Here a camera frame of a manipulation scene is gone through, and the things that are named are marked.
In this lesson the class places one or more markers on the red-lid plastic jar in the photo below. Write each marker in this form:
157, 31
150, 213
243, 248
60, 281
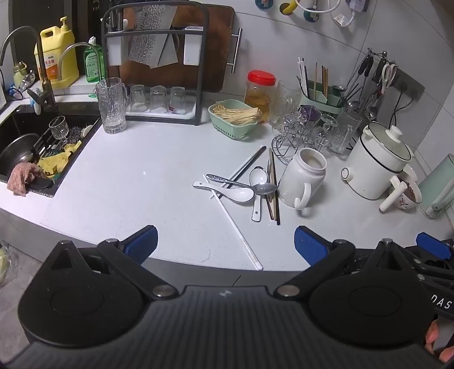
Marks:
260, 95

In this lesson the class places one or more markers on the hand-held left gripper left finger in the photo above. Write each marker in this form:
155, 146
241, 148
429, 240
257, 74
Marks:
142, 244

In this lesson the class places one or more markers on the bunch of assorted chopsticks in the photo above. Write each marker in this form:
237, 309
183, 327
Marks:
304, 76

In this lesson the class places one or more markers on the row of hanging kitchen utensils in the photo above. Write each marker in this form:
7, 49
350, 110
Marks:
367, 67

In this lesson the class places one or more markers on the dark kitchen faucet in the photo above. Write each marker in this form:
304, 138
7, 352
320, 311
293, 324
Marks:
42, 71

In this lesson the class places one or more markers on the yellow detergent bottle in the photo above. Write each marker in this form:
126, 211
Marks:
60, 49

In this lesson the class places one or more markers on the person's right hand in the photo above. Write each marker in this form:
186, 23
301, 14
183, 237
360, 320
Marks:
434, 337

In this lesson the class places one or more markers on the wooden cutting board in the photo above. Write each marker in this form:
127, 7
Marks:
216, 53

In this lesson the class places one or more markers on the textured glass jar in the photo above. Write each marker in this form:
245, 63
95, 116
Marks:
287, 97

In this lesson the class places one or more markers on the patterned steel cleaver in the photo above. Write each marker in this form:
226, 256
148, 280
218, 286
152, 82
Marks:
149, 42

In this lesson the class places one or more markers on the grey wall socket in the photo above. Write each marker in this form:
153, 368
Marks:
408, 83

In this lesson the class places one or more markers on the tall textured glass mug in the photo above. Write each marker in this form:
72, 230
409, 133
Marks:
111, 110
346, 133

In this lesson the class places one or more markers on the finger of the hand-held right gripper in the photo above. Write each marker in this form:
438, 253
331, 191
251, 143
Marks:
434, 244

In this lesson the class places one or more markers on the mint green kettle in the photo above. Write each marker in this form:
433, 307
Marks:
439, 181

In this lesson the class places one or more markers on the white plastic rack cup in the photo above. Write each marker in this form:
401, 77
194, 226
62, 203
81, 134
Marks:
193, 49
115, 53

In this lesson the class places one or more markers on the patterned ceramic bowl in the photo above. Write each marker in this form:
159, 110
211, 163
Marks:
411, 195

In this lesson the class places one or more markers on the white electric cooking pot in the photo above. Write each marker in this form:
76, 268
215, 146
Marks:
372, 166

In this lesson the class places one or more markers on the small glass goblet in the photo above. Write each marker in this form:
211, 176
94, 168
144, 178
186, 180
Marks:
58, 127

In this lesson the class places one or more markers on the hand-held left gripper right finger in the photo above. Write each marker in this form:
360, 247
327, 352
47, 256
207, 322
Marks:
310, 244

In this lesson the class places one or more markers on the steel wool scrubber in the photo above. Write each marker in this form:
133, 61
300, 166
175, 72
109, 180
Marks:
74, 133

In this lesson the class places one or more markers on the black sink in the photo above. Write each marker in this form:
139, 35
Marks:
21, 124

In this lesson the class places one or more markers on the pink cloth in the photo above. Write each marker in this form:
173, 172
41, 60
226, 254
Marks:
23, 177

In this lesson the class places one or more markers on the metal spoon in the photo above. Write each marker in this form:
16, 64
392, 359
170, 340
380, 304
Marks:
264, 188

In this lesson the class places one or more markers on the white power adapter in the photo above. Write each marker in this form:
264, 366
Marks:
358, 3

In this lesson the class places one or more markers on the white drip tray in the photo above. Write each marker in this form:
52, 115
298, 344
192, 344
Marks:
159, 115

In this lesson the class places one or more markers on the yellow cloth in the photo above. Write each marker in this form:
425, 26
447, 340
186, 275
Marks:
56, 161

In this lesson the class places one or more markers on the black dish rack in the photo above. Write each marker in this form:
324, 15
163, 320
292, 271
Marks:
200, 88

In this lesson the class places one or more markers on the green dish soap bottle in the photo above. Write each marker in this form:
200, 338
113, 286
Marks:
93, 62

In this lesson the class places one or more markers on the long white chopstick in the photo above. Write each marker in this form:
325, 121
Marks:
241, 237

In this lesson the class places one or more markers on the green plastic basket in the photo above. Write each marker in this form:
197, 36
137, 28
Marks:
227, 133

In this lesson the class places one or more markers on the clear plastic bag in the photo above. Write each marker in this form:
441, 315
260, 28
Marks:
5, 262

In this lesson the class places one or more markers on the steel pan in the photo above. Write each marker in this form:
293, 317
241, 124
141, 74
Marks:
16, 152

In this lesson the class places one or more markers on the white ceramic spoon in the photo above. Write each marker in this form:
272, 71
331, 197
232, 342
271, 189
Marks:
257, 177
239, 194

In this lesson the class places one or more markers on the purple-lid glass cup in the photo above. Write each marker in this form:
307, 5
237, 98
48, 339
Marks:
308, 113

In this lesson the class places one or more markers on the black sink drain rack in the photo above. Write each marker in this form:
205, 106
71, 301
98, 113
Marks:
46, 142

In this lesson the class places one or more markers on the blue wall pipe fitting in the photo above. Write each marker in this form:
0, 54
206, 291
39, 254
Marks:
264, 3
310, 15

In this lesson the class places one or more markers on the small clear drinking glass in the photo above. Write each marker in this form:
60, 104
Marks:
139, 99
177, 100
158, 100

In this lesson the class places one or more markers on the green mug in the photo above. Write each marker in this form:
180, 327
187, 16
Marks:
20, 71

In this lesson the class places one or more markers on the chrome curved faucet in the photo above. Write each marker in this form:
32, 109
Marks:
76, 45

